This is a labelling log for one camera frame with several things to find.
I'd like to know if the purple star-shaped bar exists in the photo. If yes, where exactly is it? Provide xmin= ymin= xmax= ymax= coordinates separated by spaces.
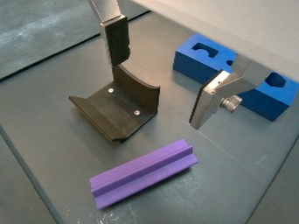
xmin=89 ymin=139 xmax=197 ymax=209

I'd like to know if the blue shape-sorting block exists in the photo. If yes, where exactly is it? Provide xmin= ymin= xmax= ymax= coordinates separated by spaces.
xmin=172 ymin=32 xmax=299 ymax=123

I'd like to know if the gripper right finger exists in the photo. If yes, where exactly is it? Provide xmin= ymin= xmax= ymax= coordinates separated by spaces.
xmin=189 ymin=55 xmax=270 ymax=130

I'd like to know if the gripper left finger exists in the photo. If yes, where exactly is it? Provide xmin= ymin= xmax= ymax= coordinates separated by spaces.
xmin=87 ymin=0 xmax=130 ymax=67

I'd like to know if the black curved fixture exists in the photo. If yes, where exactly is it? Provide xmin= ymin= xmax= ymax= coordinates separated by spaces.
xmin=69 ymin=66 xmax=160 ymax=142

